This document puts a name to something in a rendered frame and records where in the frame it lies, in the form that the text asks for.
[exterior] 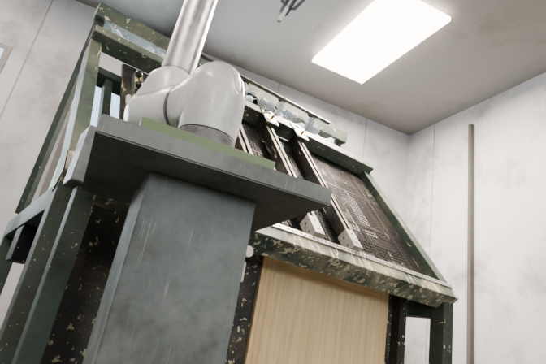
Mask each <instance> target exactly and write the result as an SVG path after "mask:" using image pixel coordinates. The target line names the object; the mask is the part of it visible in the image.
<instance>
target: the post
mask: <svg viewBox="0 0 546 364"><path fill-rule="evenodd" d="M82 186H83V185H80V184H78V185H77V186H76V187H75V188H74V189H73V191H72V194H71V198H70V200H69V202H68V205H67V209H66V211H65V214H64V216H63V221H62V222H61V225H60V228H59V230H58V235H57V236H56V239H55V242H54V246H53V248H52V250H51V253H50V257H49V259H48V262H47V264H46V267H45V271H44V273H43V276H42V278H41V282H40V284H39V287H38V290H37V294H36V296H35V298H34V301H33V304H32V307H31V310H30V312H29V315H28V319H27V321H26V323H25V326H24V330H23V332H22V335H21V337H20V340H19V343H18V346H17V349H16V351H15V356H14V357H13V360H12V363H11V364H41V360H42V358H43V355H44V352H45V350H46V346H47V343H48V340H49V338H50V333H51V331H52V328H53V326H54V321H55V319H56V316H57V313H58V311H59V307H60V304H61V301H62V299H63V294H64V292H65V289H66V287H67V282H68V280H69V277H70V274H71V272H72V268H73V265H74V262H75V260H76V255H77V253H78V250H79V248H80V243H81V241H82V238H83V235H84V233H85V229H86V226H87V223H88V221H89V216H90V214H91V211H92V209H93V204H94V202H95V199H96V196H97V195H96V194H93V193H87V192H84V191H82Z"/></svg>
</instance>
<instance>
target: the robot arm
mask: <svg viewBox="0 0 546 364"><path fill-rule="evenodd" d="M296 1H297V0H292V2H291V4H290V5H289V7H287V4H288V2H289V0H285V1H284V0H280V2H281V3H282V4H283V6H282V7H281V9H280V11H279V12H280V13H281V14H280V16H279V18H278V19H277V22H279V23H280V22H281V21H282V19H283V18H284V17H285V16H287V15H288V14H289V12H290V11H295V10H296V9H297V8H298V7H299V6H300V5H301V4H302V3H303V2H304V1H305V0H301V1H300V2H299V3H298V4H297V5H296V6H295V7H293V6H294V4H295V2H296ZM216 3H217V0H184V4H183V6H182V8H181V11H180V15H179V18H178V20H177V23H176V25H175V29H174V32H173V34H172V37H171V40H170V43H169V46H168V48H167V52H166V54H165V57H164V60H163V62H162V66H161V67H160V68H158V69H155V70H153V71H152V72H151V73H150V74H149V75H148V77H147V78H146V80H145V82H144V83H143V85H142V86H141V87H140V88H139V89H138V91H137V92H136V94H135V95H133V96H132V97H131V98H130V99H129V101H128V104H127V105H126V107H125V110H124V114H123V117H124V120H125V121H128V122H130V123H133V124H137V125H139V123H140V121H141V119H142V117H143V116H144V117H146V118H148V119H152V120H155V121H158V122H160V123H163V124H167V125H169V126H172V127H174V128H178V129H181V130H184V131H186V132H191V133H192V134H195V135H198V136H200V137H205V138H207V139H210V140H212V141H217V142H218V143H221V144H224V145H228V146H231V147H233V148H235V144H236V139H237V136H238V134H239V131H240V127H241V121H242V118H243V113H244V108H245V88H244V83H243V80H242V79H241V77H240V75H239V73H238V71H237V70H236V69H235V68H234V67H233V66H231V65H229V64H227V63H224V62H220V61H214V62H209V63H204V64H203V65H201V66H200V67H198V68H197V63H198V60H199V58H200V55H201V52H202V47H203V45H204V42H205V39H206V34H207V32H208V29H209V26H210V22H211V19H212V16H213V13H214V10H215V6H216ZM196 68H197V69H196Z"/></svg>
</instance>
